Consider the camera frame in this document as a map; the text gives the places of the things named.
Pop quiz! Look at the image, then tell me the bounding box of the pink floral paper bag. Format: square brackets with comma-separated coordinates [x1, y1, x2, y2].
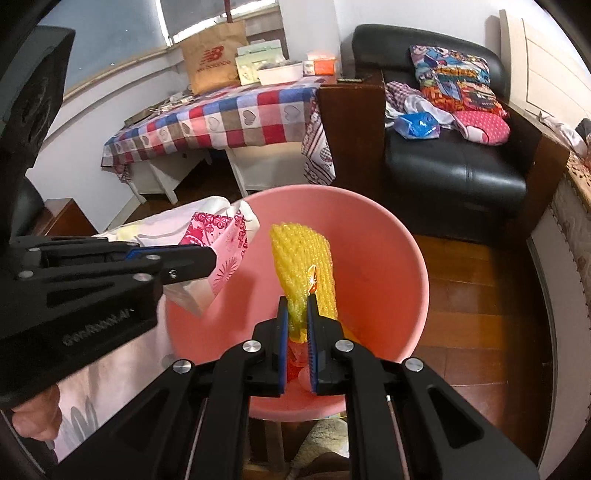
[164, 208, 249, 316]

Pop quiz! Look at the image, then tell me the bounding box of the yellow foam net sleeve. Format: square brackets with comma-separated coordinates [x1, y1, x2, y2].
[270, 223, 338, 343]

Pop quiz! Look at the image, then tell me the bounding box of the pink plastic trash bucket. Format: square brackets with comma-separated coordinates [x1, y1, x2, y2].
[164, 184, 431, 423]

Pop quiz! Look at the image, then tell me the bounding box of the left hand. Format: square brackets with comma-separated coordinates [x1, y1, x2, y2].
[11, 385, 62, 441]

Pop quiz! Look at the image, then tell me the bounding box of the brown wooden low cabinet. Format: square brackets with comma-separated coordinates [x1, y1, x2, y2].
[32, 198, 97, 236]

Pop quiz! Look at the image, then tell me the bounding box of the black leather chair left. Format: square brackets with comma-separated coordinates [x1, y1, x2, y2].
[11, 177, 44, 237]

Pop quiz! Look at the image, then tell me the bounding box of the floral white table cloth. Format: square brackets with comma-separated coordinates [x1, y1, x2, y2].
[52, 195, 261, 462]

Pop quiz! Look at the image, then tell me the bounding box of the white bench table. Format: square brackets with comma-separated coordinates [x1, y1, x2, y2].
[128, 142, 305, 205]

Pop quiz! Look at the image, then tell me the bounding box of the checkered heart tablecloth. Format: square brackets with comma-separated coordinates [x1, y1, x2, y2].
[101, 76, 335, 185]

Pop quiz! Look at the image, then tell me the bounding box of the brown New Balance paper bag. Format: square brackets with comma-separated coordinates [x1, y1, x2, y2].
[180, 21, 249, 95]

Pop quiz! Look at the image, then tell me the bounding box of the white rectangular box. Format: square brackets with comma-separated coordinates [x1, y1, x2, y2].
[257, 61, 304, 86]

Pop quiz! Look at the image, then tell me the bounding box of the pale green cardboard box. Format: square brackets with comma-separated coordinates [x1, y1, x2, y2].
[235, 40, 286, 86]

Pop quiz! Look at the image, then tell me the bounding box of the dark wooden side cabinet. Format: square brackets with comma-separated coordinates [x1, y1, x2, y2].
[317, 70, 385, 202]

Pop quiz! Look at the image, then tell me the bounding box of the black leather armchair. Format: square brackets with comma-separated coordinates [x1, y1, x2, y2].
[352, 24, 569, 244]

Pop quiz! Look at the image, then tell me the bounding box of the orange box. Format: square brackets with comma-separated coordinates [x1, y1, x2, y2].
[304, 52, 337, 76]

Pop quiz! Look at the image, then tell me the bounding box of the blue plastic bag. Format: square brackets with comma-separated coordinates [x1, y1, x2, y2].
[394, 112, 441, 140]

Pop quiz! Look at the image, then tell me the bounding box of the pink dotted cushion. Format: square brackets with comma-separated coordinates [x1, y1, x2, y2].
[453, 111, 510, 146]

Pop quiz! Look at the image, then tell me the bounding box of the colourful patchwork pillow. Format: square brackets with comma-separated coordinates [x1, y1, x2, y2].
[409, 45, 507, 118]

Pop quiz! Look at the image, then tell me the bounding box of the white wooden headboard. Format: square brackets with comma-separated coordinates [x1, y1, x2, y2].
[499, 8, 590, 127]

